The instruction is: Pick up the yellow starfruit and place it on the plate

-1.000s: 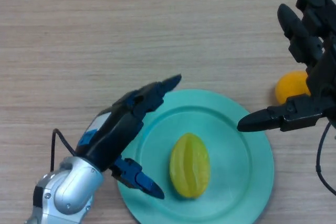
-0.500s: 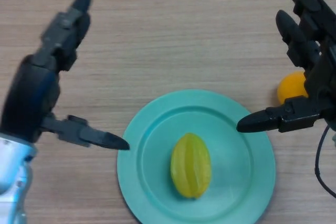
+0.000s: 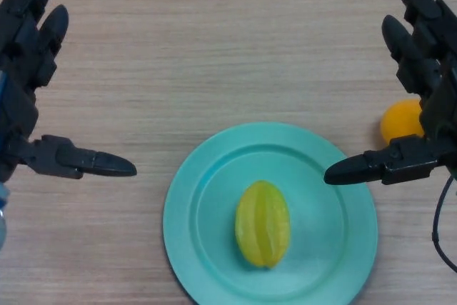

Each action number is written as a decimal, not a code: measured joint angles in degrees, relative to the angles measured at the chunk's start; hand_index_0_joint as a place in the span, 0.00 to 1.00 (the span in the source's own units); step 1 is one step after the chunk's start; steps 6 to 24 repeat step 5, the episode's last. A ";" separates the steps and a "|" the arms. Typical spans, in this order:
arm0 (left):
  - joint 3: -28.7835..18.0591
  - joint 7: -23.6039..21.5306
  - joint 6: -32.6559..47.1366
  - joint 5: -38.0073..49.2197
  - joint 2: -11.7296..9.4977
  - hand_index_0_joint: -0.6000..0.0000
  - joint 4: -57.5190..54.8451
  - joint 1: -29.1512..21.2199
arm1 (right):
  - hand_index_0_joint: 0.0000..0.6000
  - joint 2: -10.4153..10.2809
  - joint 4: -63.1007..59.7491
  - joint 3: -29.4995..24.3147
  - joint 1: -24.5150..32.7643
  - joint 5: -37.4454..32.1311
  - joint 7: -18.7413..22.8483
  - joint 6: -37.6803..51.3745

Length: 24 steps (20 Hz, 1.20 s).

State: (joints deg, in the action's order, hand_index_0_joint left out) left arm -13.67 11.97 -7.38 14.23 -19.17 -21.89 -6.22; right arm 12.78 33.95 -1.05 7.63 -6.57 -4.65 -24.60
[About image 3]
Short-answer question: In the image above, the turquoise green plate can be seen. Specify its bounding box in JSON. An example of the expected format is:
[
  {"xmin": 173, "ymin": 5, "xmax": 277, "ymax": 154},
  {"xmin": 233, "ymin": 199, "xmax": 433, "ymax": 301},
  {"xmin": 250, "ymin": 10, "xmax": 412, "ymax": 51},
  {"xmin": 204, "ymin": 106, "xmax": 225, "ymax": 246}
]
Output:
[{"xmin": 163, "ymin": 121, "xmax": 378, "ymax": 305}]

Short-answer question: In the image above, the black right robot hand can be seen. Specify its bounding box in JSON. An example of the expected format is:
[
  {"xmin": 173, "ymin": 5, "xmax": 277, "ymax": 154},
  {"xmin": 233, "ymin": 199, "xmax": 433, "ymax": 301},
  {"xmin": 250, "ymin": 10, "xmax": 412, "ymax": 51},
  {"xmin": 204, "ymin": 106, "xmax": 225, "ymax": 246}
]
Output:
[{"xmin": 323, "ymin": 0, "xmax": 457, "ymax": 186}]

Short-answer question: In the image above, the yellow starfruit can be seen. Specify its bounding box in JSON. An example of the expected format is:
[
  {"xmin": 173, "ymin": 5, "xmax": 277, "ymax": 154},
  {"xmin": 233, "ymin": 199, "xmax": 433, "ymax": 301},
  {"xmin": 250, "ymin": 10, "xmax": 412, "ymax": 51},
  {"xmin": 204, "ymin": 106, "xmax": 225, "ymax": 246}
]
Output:
[{"xmin": 234, "ymin": 180, "xmax": 292, "ymax": 268}]

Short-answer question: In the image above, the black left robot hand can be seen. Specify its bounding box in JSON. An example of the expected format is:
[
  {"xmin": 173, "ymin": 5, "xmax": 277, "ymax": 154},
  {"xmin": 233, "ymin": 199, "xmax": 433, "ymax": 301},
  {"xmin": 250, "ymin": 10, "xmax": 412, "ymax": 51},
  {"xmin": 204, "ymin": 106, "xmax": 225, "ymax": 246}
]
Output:
[{"xmin": 0, "ymin": 0, "xmax": 138, "ymax": 183}]

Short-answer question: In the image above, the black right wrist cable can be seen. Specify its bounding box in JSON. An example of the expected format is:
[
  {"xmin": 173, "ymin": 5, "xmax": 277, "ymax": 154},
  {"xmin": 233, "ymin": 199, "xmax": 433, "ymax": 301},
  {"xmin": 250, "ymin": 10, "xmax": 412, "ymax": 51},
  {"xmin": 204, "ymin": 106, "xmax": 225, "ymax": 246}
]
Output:
[{"xmin": 431, "ymin": 176, "xmax": 457, "ymax": 266}]

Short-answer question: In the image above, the orange round fruit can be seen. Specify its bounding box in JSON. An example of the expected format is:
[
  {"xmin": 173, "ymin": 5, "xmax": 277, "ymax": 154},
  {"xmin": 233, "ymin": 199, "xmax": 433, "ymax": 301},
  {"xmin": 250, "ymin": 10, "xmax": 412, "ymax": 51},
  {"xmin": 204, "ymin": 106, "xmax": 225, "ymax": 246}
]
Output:
[{"xmin": 380, "ymin": 99, "xmax": 426, "ymax": 144}]

